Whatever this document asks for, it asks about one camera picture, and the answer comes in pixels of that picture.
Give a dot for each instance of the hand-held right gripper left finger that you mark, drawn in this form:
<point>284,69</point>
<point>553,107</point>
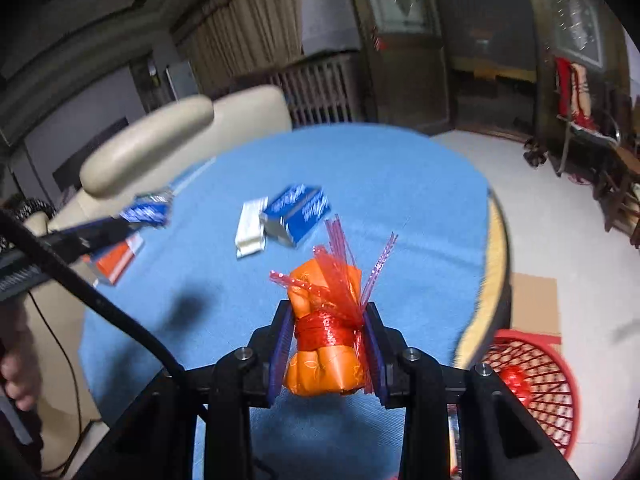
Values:
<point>280,350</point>

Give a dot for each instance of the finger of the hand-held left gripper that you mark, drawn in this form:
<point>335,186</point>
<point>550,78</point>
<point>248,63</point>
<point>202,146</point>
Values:
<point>95,237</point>

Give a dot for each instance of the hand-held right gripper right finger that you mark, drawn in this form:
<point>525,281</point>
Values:
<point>375,355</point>

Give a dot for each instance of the orange bag with red net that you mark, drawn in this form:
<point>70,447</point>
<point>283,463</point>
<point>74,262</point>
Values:
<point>325,370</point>

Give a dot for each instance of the blue wrapper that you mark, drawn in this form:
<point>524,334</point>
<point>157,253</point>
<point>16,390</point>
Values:
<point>150,210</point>

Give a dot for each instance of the red plastic basket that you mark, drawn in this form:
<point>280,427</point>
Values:
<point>550,410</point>

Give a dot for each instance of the person's left hand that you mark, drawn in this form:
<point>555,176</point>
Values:
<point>20,375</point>

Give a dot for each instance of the orange and white box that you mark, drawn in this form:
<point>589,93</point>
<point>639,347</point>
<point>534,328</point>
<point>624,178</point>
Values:
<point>117,260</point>

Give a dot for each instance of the black white patterned cloth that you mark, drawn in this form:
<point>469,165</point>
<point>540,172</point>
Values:
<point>25,207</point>

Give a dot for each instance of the beige leather chair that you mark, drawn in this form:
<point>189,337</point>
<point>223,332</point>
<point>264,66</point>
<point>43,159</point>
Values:
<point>255,115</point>
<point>150,135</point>

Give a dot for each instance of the small white box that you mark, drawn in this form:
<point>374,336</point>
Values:
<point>250,230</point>

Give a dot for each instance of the blue carton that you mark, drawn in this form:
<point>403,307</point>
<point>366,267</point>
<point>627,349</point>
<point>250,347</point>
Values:
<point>295,210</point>

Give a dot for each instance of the flat cardboard sheet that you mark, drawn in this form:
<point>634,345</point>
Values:
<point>535,305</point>

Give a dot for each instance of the blue tablecloth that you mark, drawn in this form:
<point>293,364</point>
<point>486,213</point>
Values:
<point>375,185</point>

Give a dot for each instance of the pair of brown slippers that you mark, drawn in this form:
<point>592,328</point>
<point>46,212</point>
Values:
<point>535,152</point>

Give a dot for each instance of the beige curtains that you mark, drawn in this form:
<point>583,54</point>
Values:
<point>250,25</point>

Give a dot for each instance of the wooden crib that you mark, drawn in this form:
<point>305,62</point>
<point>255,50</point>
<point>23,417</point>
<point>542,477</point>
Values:
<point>320,90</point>

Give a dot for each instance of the pink slipper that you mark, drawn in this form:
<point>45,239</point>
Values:
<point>580,178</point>

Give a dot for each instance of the wooden door with glass pane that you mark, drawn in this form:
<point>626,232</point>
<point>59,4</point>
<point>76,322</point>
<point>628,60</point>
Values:
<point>575,15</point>
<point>410,85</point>

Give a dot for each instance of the dark wooden stool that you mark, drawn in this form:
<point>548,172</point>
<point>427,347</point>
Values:
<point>620,180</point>

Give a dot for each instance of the red striped cloth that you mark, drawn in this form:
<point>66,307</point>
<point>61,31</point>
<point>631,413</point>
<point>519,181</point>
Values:
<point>567,90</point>

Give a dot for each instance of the metal frame chair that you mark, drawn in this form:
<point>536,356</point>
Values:
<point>567,140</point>

